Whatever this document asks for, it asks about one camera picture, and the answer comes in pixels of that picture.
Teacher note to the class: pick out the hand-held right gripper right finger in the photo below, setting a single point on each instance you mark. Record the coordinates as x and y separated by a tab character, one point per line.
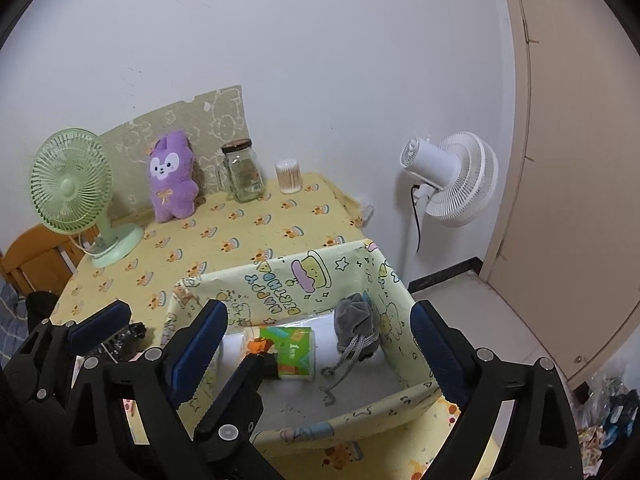
437	355

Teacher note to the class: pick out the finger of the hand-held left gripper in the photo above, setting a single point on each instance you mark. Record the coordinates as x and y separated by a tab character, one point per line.
240	395
100	322

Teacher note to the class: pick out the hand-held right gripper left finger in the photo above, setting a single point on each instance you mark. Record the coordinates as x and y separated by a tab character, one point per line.
197	350

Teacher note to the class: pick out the yellow cartoon print storage box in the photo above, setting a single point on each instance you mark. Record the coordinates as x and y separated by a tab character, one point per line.
280	280

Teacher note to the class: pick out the green tissue pack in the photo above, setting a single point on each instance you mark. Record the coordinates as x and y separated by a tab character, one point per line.
292	350

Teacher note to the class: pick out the blue plaid cloth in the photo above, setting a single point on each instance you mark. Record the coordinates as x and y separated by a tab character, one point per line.
10	320

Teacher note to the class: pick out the wooden chair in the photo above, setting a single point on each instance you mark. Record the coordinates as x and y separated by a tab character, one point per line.
30	260

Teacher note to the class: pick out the clear plastic white pack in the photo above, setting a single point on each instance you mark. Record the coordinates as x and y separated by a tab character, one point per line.
327	342

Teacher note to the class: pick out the green desk fan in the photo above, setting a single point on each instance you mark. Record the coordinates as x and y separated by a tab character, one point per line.
67	190

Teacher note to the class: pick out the purple plush toy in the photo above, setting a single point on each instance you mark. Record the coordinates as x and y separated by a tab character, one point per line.
170	180

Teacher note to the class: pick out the white standing fan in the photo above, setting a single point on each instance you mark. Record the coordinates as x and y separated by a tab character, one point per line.
465	180

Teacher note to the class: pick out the pile of mixed clutter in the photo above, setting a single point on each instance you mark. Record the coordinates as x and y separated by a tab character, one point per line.
607	410

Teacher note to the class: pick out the glass jar with black lid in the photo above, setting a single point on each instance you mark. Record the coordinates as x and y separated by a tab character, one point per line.
244	175

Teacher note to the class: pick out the cotton swab container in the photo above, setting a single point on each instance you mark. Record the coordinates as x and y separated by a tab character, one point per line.
288	177

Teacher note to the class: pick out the beige door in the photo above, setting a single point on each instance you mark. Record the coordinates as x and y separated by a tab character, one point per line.
575	160

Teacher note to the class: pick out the beige printed wall sheet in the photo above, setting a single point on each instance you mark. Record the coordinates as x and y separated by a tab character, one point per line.
215	115

